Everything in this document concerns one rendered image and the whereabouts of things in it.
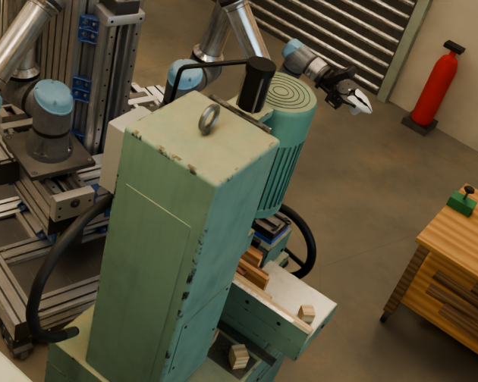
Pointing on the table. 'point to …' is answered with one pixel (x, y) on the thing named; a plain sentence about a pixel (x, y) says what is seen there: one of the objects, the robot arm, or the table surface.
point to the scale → (262, 301)
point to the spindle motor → (285, 136)
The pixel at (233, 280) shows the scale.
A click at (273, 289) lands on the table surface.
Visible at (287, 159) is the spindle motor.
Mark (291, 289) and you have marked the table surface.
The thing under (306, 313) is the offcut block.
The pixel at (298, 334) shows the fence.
